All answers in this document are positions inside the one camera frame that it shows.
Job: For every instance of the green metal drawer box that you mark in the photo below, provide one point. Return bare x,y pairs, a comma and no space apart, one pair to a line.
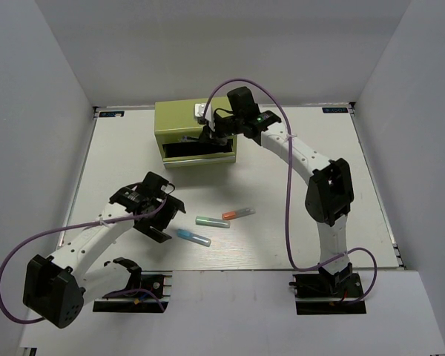
175,119

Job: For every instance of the left blue corner label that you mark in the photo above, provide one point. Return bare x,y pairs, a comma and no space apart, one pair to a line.
111,114

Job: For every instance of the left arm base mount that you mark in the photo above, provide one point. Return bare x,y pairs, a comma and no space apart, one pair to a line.
150,294

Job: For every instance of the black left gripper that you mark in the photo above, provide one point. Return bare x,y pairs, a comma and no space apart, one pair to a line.
170,207

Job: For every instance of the blue corner label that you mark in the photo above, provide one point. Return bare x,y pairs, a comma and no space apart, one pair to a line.
335,110
111,114

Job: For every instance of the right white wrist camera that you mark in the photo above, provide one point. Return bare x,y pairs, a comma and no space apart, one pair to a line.
203,114

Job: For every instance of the orange highlighter marker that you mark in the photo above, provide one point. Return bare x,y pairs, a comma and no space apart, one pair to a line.
235,214

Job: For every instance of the purple gel pen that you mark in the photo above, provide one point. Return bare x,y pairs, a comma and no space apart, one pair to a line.
189,139

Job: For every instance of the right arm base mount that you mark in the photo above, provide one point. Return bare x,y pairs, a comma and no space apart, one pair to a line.
313,296

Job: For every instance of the blue highlighter marker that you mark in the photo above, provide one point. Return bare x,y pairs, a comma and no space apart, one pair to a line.
194,238

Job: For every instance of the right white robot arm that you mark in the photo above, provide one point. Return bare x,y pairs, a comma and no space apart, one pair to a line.
329,182

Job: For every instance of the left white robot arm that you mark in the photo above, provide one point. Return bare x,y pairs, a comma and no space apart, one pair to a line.
58,286

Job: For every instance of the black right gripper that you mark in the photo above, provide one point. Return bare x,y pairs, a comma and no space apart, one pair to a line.
215,136

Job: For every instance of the right blue corner label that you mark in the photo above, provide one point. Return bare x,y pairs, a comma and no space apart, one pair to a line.
335,110

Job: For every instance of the green highlighter marker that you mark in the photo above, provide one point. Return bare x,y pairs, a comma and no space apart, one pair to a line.
212,222

